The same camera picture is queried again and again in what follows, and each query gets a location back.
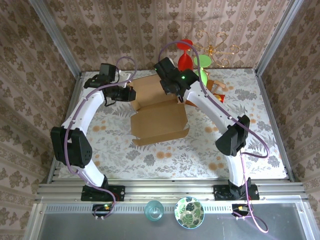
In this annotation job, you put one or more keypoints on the aluminium front mounting rail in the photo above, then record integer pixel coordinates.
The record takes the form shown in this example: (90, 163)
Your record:
(165, 191)

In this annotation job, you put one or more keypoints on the left small circuit board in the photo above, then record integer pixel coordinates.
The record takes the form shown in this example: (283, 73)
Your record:
(100, 207)

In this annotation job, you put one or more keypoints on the perforated metal strip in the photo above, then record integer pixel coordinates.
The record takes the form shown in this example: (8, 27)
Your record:
(135, 208)

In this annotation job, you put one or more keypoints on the right small circuit board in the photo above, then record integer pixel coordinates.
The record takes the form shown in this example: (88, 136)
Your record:
(237, 208)

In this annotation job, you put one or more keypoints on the aluminium left frame post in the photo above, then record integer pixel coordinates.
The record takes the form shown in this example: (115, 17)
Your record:
(55, 35)

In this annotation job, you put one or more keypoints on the small circuit board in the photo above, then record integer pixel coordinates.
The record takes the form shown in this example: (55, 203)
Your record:
(237, 208)
(100, 207)

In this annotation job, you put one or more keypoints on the red yellow snack packet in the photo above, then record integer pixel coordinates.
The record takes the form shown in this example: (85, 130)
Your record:
(220, 98)

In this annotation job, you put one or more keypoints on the green plastic wine glass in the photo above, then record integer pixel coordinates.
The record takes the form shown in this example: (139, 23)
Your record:
(205, 61)

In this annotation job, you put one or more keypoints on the brown wooden object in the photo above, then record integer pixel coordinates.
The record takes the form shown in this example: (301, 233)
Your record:
(212, 86)

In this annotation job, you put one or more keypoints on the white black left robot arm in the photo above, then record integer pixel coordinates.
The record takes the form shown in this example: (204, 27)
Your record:
(85, 112)

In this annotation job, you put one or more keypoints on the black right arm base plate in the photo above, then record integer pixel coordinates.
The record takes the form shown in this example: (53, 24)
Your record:
(255, 192)

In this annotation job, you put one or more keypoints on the aluminium right side rail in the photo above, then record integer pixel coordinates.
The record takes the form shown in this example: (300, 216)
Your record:
(275, 125)

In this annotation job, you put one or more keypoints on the aluminium left side rail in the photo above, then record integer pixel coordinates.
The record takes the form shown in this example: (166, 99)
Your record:
(60, 120)

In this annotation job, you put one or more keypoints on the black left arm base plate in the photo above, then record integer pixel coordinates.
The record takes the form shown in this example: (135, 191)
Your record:
(120, 192)

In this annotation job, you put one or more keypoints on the aluminium frame post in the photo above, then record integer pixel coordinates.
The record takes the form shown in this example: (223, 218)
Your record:
(277, 35)
(55, 35)

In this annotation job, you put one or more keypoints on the red plastic wine glass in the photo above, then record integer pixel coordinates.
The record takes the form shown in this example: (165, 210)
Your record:
(185, 62)

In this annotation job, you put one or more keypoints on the aluminium right frame post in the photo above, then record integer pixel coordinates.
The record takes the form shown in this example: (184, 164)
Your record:
(277, 35)

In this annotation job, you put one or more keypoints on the clear blue glass cup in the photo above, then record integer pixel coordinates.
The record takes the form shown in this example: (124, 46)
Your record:
(154, 211)

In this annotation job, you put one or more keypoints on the brown cardboard paper box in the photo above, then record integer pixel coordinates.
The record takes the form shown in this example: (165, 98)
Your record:
(157, 122)

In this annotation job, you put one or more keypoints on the green leaf pattern bowl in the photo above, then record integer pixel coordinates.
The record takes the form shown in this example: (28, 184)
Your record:
(189, 212)

